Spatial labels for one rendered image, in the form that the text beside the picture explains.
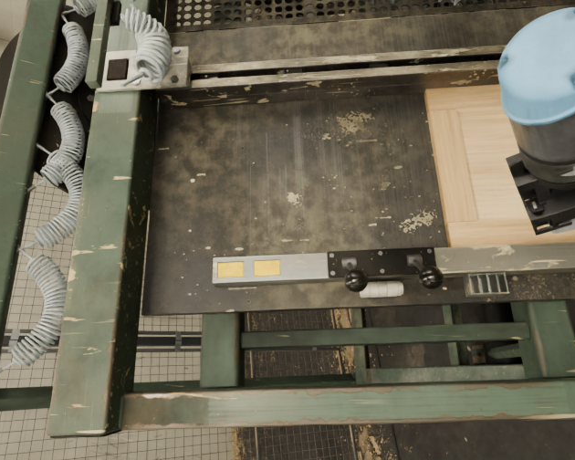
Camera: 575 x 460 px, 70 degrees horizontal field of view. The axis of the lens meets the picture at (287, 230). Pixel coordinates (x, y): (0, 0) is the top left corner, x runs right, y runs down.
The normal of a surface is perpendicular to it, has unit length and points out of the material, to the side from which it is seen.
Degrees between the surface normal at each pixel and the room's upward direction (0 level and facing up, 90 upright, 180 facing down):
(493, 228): 59
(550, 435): 0
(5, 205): 90
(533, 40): 28
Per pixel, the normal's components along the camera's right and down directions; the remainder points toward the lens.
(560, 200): -0.57, -0.32
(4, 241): 0.46, -0.30
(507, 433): -0.89, -0.12
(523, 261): -0.06, -0.32
